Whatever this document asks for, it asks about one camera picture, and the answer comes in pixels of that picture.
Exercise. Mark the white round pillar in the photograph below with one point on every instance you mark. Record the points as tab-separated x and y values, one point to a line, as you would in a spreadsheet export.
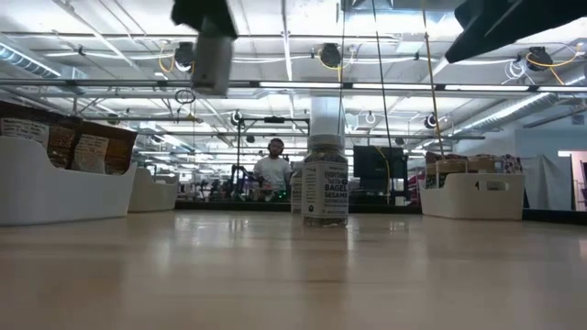
326	117

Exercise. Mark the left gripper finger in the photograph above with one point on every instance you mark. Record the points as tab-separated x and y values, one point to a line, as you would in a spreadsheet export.
183	14
215	14

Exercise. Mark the white plastic bin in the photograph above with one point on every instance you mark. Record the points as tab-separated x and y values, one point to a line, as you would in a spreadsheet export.
458	201
55	197
153	197

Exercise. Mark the ceiling light strip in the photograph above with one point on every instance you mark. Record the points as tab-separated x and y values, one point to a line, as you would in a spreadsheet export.
390	86

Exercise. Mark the floral patterned cloth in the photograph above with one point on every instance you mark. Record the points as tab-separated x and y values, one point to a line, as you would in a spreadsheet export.
511	162

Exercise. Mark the person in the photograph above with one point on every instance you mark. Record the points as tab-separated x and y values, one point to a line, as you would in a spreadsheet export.
273	172

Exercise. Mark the black metal stand frame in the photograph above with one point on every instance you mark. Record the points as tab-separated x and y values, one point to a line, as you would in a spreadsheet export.
275	120

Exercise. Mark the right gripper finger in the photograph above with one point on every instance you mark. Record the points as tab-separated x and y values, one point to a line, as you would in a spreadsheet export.
481	11
527	23

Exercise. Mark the white hanging sheet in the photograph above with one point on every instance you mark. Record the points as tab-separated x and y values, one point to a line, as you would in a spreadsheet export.
548	183

